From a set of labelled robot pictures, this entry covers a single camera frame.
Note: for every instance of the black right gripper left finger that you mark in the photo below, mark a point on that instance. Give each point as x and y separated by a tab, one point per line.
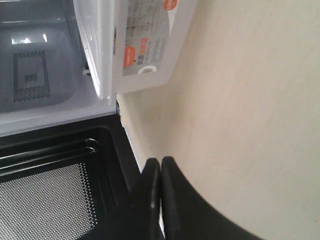
131	214

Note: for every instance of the white Midea microwave body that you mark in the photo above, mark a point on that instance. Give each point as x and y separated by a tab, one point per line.
56	62

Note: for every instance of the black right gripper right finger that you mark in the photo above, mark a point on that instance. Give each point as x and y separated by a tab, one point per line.
187	215

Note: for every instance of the white microwave door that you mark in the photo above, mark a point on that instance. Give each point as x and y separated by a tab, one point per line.
63	182

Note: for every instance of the white plastic food container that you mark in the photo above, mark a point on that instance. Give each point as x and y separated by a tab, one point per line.
131	45

